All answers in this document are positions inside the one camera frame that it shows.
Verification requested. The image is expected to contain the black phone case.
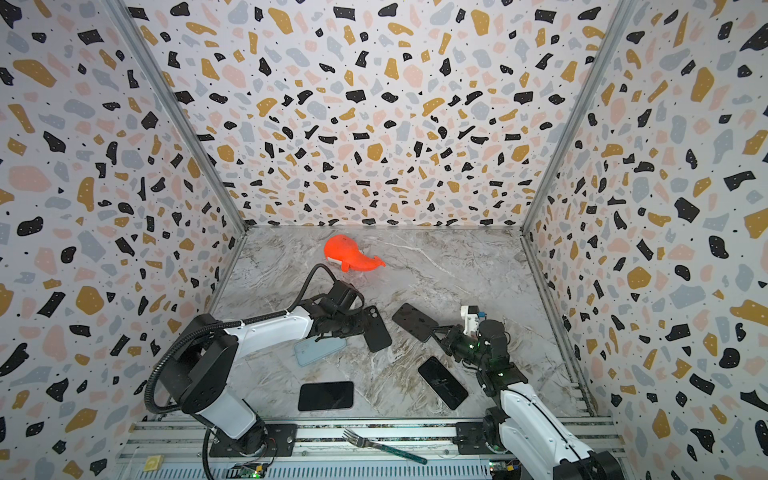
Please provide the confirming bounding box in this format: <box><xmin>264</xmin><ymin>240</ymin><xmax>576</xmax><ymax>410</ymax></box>
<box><xmin>392</xmin><ymin>303</ymin><xmax>439</xmax><ymax>343</ymax></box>

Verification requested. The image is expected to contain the blue smartphone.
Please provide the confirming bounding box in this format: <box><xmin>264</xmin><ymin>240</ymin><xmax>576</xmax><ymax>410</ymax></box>
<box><xmin>363</xmin><ymin>305</ymin><xmax>392</xmax><ymax>353</ymax></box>

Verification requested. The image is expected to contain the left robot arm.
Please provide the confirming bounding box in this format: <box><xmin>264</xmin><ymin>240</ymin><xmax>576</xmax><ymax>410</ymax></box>
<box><xmin>144</xmin><ymin>280</ymin><xmax>365</xmax><ymax>456</ymax></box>

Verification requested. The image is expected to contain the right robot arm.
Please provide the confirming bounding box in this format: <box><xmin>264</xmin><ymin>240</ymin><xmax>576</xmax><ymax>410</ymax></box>
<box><xmin>431</xmin><ymin>319</ymin><xmax>624</xmax><ymax>479</ymax></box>

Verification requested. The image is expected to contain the light blue phone case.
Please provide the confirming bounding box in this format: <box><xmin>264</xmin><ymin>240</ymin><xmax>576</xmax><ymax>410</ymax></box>
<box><xmin>294</xmin><ymin>338</ymin><xmax>347</xmax><ymax>367</ymax></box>

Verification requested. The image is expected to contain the black smartphone right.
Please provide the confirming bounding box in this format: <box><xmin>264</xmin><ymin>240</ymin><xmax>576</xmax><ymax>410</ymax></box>
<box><xmin>418</xmin><ymin>356</ymin><xmax>468</xmax><ymax>410</ymax></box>

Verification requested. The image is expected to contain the black smartphone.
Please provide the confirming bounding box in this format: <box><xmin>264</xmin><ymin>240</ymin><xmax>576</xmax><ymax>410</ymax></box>
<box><xmin>298</xmin><ymin>381</ymin><xmax>355</xmax><ymax>412</ymax></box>
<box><xmin>418</xmin><ymin>356</ymin><xmax>468</xmax><ymax>410</ymax></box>

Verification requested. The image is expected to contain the red whale toy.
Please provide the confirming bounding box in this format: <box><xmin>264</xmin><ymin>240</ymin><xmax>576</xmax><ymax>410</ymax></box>
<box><xmin>324</xmin><ymin>235</ymin><xmax>386</xmax><ymax>272</ymax></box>

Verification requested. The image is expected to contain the black smartphone front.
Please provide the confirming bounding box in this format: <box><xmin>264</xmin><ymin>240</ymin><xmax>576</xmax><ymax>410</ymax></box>
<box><xmin>298</xmin><ymin>381</ymin><xmax>355</xmax><ymax>412</ymax></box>

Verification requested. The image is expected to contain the green circuit board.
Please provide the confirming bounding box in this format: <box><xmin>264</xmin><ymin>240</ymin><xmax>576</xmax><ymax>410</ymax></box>
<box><xmin>226</xmin><ymin>463</ymin><xmax>268</xmax><ymax>479</ymax></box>

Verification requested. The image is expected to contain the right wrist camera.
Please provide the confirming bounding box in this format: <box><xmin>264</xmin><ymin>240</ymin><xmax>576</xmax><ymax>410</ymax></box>
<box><xmin>460</xmin><ymin>305</ymin><xmax>486</xmax><ymax>338</ymax></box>

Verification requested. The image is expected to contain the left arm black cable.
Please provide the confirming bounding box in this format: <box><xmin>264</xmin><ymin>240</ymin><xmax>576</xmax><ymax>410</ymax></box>
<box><xmin>287</xmin><ymin>263</ymin><xmax>340</xmax><ymax>313</ymax></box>

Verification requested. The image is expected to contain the metal fork green handle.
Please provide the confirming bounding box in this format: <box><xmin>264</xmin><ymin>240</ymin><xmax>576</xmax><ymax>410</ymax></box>
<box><xmin>343</xmin><ymin>429</ymin><xmax>428</xmax><ymax>465</ymax></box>

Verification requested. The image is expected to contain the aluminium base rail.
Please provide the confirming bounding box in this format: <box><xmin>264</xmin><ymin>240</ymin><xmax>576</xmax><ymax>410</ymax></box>
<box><xmin>113</xmin><ymin>416</ymin><xmax>631</xmax><ymax>480</ymax></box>

